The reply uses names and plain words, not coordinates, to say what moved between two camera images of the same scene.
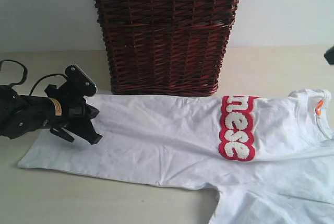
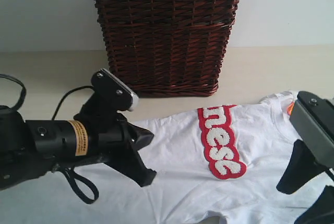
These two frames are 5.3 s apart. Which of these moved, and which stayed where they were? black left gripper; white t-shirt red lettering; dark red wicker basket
Moved: black left gripper; white t-shirt red lettering
Stayed: dark red wicker basket
